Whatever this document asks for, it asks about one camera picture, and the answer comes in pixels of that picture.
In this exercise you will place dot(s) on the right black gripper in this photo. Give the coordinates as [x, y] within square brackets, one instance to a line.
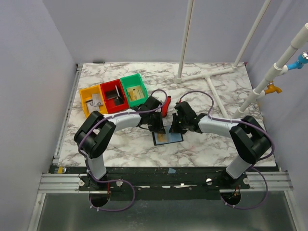
[179, 122]

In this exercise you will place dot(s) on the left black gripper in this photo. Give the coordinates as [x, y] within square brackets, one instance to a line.
[160, 127]

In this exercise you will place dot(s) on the gold beige credit card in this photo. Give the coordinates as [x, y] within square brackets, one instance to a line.
[162, 137]

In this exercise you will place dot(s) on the black leather card holder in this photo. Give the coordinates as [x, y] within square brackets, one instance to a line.
[172, 138]

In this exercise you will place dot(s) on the white vip card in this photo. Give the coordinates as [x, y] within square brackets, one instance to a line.
[97, 100]

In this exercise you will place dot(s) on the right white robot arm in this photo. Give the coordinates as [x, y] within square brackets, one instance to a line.
[249, 138]

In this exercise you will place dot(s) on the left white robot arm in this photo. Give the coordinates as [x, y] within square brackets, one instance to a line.
[96, 132]

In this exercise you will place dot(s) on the beige card in green bin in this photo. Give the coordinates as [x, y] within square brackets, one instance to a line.
[135, 93]

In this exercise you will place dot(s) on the black card in red bin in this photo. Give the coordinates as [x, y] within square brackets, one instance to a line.
[111, 94]

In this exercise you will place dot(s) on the card in yellow bin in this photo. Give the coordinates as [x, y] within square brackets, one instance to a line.
[91, 107]

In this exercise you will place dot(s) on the red black utility knife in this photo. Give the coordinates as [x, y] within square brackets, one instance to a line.
[164, 109]

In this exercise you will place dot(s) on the green plastic bin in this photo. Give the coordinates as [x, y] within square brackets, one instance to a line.
[131, 81]

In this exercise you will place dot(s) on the red plastic bin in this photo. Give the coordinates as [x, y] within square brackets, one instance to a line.
[117, 104]

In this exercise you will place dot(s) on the yellow plastic bin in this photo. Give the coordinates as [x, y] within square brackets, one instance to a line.
[86, 95]

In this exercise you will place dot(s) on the yellow pipe fitting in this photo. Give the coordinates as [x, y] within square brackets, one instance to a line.
[271, 88]

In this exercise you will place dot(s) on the white pipe with blue fitting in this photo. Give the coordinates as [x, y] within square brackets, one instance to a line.
[279, 68]

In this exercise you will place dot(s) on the white pvc pipe frame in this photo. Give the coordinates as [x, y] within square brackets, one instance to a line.
[207, 76]

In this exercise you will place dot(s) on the black metal base rail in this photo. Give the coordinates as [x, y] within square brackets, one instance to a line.
[159, 183]

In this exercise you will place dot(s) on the aluminium extrusion rail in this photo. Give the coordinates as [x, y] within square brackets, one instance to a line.
[253, 181]

